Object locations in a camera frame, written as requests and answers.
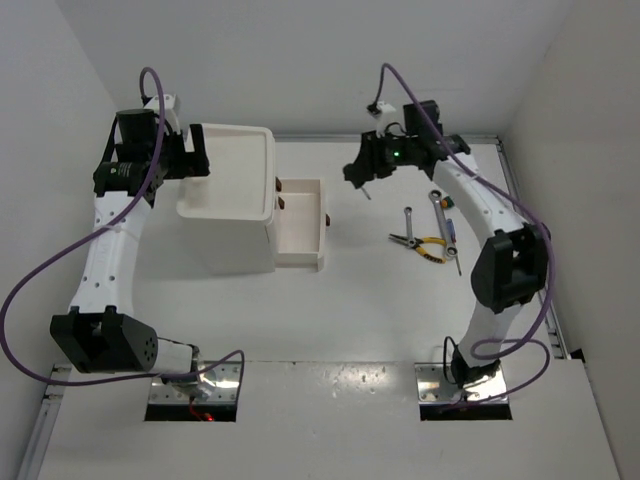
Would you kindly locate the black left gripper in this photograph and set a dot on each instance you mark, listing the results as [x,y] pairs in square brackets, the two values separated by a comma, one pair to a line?
[193,164]

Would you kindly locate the short silver wrench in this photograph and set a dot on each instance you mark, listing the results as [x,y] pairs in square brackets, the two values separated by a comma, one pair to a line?
[410,238]

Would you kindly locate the long silver ratchet wrench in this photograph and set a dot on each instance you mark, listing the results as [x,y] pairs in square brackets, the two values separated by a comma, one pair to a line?
[436,196]

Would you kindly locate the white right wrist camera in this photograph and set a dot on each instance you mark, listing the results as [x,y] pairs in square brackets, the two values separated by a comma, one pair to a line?
[384,114]

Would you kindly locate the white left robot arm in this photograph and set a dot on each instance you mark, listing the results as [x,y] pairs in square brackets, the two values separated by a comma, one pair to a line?
[100,333]

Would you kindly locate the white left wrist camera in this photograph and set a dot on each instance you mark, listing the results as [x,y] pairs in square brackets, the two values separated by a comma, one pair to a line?
[172,108]

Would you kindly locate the yellow handle pliers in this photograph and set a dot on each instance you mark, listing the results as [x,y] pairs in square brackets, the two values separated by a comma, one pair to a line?
[418,245]

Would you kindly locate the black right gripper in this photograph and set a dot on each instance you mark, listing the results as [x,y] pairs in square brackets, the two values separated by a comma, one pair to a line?
[370,162]

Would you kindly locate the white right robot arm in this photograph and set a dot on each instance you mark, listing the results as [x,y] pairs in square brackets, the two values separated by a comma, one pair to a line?
[422,121]

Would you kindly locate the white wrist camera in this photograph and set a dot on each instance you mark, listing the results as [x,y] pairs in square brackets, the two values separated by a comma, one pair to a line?
[172,108]
[384,114]

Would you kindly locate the blue handle screwdriver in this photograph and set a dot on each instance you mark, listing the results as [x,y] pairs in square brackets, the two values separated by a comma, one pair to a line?
[451,248]

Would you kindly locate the white drawer cabinet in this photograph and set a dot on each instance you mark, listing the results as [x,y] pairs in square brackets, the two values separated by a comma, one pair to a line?
[228,216]

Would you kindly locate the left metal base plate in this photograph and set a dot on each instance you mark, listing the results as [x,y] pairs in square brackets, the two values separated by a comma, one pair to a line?
[217,387]

